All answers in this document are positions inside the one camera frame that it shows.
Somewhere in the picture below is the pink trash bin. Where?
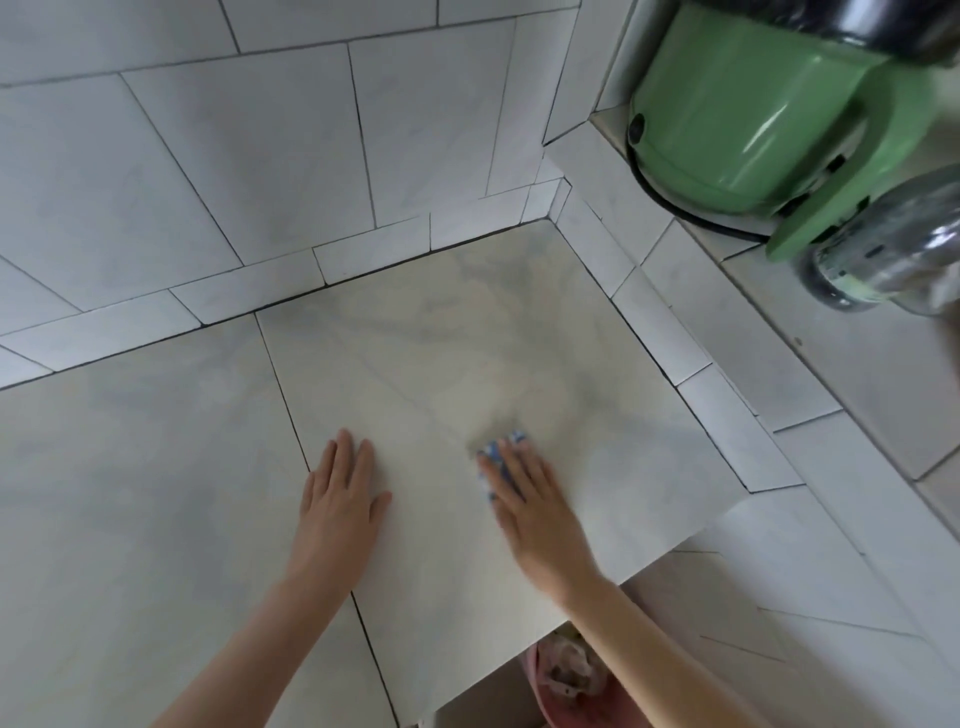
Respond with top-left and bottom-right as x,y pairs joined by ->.
524,628 -> 628,728

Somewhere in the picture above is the green enamel pot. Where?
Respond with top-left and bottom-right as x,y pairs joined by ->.
626,3 -> 940,263

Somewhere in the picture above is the person's right forearm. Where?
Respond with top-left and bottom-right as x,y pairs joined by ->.
568,575 -> 775,728

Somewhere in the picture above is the person's right hand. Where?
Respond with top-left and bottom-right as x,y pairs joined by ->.
477,438 -> 610,606

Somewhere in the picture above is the clear plastic bottle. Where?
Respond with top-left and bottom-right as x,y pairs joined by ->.
798,164 -> 960,317

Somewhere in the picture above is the person's left forearm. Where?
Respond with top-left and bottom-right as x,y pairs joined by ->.
149,575 -> 355,728

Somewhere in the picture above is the person's left hand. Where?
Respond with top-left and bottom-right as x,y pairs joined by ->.
288,429 -> 394,594

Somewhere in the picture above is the blue white wavy cloth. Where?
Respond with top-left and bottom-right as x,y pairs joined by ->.
476,431 -> 531,506

